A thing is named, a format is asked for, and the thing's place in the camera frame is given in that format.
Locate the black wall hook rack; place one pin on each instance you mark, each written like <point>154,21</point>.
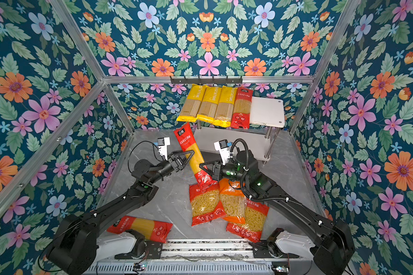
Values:
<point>218,80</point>

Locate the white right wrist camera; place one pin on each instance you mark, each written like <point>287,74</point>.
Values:
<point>224,149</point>

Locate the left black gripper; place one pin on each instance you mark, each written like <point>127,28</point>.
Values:
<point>171,165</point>

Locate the red macaroni bag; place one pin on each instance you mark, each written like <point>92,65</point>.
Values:
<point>206,204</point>
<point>255,217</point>

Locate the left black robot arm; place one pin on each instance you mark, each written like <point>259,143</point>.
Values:
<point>74,246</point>

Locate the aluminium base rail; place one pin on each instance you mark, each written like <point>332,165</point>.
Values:
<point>233,256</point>

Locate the white two-tier shelf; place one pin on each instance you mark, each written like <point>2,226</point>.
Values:
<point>267,118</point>

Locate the red spaghetti package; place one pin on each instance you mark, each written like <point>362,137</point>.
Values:
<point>242,109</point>
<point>186,140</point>
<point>156,231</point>

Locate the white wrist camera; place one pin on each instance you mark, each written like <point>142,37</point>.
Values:
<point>162,144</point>
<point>224,149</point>

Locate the orange macaroni bag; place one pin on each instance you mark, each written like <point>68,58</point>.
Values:
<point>233,201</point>

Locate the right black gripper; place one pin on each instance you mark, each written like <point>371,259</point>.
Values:
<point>215,170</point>

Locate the yellow spaghetti package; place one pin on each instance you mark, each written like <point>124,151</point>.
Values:
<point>225,109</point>
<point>192,104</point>
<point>209,104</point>

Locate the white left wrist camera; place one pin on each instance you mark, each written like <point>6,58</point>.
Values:
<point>162,144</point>

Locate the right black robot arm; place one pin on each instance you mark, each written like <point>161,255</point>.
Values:
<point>328,243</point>

